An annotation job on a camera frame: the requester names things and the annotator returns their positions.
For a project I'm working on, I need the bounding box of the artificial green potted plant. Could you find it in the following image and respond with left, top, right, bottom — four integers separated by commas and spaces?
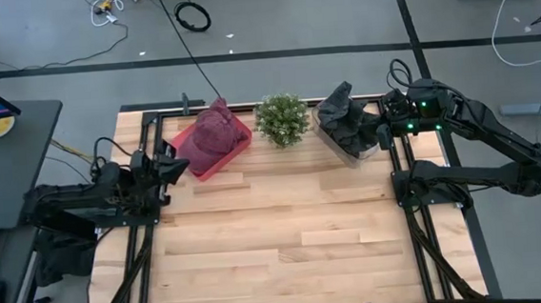
251, 91, 313, 152

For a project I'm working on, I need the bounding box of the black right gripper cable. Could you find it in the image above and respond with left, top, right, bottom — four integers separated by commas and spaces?
385, 55, 439, 97

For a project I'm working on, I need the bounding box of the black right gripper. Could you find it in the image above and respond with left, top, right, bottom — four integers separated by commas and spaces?
369, 88, 417, 152

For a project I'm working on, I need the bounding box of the long white floor cable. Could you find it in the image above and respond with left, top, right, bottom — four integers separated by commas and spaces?
487, 0, 541, 70

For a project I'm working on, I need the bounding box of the maroon baseball cap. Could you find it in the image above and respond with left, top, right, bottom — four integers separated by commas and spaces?
182, 106, 252, 176
208, 95, 235, 123

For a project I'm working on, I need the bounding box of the black bag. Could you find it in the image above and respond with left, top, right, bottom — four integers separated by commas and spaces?
30, 226, 100, 290

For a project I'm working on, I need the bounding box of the dark grey baseball cap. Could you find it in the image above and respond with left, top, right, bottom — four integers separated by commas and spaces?
314, 80, 358, 126
330, 108, 388, 161

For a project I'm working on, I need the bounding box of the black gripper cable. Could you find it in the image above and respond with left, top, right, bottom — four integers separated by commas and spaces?
385, 55, 439, 97
88, 134, 135, 180

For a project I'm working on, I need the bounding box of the white and yellow cable bundle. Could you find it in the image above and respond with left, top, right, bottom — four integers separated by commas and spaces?
80, 0, 142, 29

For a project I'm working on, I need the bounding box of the grey metal desk foot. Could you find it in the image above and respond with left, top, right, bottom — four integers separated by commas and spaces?
496, 90, 541, 120

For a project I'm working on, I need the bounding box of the pink plastic tray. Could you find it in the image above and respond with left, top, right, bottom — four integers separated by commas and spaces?
167, 112, 257, 185

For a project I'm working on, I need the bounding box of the dark grey desk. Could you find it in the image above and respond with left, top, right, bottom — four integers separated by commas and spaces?
0, 97, 78, 303

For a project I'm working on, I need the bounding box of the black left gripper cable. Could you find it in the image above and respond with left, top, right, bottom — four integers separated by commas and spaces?
88, 134, 135, 180

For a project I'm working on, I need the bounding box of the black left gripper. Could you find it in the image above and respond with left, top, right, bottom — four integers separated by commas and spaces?
129, 145, 193, 208

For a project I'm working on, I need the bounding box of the long black floor cable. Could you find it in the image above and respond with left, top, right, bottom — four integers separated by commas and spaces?
156, 0, 223, 104

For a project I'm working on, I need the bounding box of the thin black floor cable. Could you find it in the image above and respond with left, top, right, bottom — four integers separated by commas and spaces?
0, 20, 132, 74

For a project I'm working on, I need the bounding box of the coiled black cable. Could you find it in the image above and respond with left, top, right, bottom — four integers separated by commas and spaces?
172, 0, 213, 36

